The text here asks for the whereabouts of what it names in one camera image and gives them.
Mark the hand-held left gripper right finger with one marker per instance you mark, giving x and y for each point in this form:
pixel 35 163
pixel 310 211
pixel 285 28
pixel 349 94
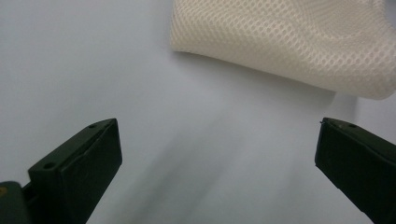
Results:
pixel 358 161

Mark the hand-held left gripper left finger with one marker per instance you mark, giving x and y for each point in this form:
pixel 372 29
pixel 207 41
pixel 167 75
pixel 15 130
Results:
pixel 77 174

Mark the white towel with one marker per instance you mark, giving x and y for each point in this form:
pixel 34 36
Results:
pixel 280 40

